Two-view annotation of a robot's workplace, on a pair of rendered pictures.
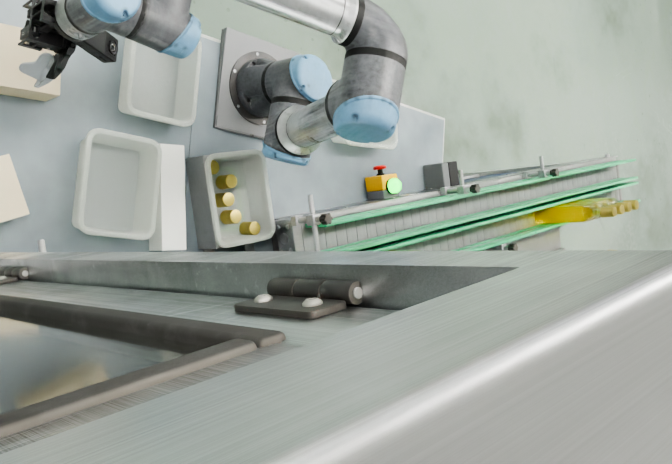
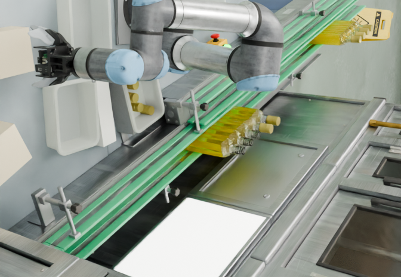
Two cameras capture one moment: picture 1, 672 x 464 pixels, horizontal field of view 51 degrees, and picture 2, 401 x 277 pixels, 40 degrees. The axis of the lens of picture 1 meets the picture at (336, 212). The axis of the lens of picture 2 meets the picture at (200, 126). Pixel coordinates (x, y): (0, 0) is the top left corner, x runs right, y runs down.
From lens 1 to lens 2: 0.78 m
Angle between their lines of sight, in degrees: 25
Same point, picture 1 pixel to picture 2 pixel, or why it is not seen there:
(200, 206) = (118, 107)
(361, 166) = (201, 36)
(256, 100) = not seen: hidden behind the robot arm
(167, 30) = (153, 73)
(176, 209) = (108, 117)
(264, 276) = not seen: outside the picture
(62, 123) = (29, 80)
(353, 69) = (253, 56)
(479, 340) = not seen: outside the picture
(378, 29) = (270, 29)
